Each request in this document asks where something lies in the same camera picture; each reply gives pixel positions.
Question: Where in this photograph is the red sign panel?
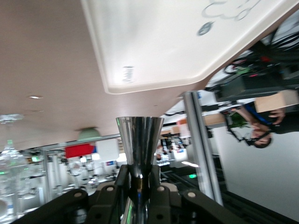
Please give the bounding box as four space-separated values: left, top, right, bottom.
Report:
64 143 96 159

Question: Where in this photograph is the pale green ceramic bowl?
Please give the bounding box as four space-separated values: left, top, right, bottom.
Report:
77 127 102 142

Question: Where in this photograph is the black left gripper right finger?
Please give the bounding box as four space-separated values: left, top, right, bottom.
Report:
149 164 292 224

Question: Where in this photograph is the light wooden desk top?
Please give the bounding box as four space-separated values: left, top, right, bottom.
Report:
254 90 299 113

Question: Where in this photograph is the person wearing headset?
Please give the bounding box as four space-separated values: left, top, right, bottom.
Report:
221 102 299 150

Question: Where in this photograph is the white board panel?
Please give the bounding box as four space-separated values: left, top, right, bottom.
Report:
95 139 120 162

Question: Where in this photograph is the cream tray with rabbit print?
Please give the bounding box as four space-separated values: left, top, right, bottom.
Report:
80 0 299 95

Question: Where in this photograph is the green potted plant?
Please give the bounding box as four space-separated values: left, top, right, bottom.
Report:
230 113 249 128

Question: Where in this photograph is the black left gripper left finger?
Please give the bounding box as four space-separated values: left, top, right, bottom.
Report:
14 164 131 224

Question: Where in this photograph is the steel double jigger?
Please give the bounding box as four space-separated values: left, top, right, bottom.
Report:
116 116 164 224

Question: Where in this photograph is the black computer case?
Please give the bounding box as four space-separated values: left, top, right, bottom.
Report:
214 74 289 103

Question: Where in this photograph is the horizontal aluminium rail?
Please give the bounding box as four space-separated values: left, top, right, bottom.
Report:
41 134 122 151

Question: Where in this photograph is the aluminium camera mount post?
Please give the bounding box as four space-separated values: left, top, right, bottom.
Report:
183 91 224 207

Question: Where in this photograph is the black cable bundle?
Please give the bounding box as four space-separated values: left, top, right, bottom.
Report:
260 11 299 77

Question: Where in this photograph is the clear stemmed wine glass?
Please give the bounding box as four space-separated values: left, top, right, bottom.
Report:
0 113 30 203

